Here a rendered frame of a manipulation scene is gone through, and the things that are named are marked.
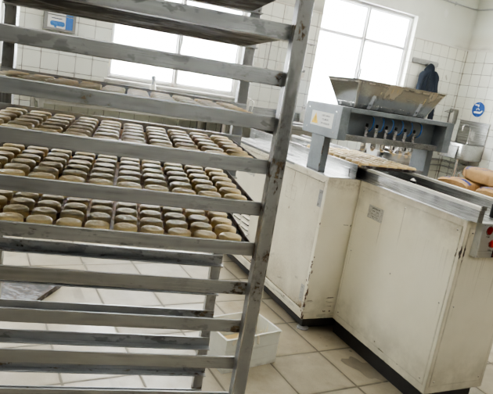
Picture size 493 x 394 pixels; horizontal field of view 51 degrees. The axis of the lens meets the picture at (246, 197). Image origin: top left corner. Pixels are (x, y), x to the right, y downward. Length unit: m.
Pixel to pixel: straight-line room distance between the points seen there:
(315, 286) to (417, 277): 0.59
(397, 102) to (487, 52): 4.89
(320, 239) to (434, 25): 5.08
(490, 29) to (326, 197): 5.42
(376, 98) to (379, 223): 0.63
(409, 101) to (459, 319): 1.13
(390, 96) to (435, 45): 4.67
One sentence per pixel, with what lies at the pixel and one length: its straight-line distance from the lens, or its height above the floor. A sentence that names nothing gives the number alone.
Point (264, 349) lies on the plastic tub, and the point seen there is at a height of 0.08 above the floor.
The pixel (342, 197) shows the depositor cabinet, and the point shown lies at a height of 0.74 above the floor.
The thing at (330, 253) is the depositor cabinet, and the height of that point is 0.45.
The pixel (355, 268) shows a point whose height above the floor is 0.41.
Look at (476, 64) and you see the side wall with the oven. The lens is 7.68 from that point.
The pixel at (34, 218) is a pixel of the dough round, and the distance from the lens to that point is 1.14.
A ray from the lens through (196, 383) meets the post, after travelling 1.75.
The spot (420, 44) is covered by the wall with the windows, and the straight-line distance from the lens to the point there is 7.20.
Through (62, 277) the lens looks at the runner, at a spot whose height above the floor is 0.78.
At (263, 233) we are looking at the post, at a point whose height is 0.92.
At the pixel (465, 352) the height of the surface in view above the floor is 0.26.
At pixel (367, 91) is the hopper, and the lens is 2.65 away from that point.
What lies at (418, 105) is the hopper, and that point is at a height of 1.24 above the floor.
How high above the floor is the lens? 1.21
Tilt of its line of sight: 12 degrees down
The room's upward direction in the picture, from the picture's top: 9 degrees clockwise
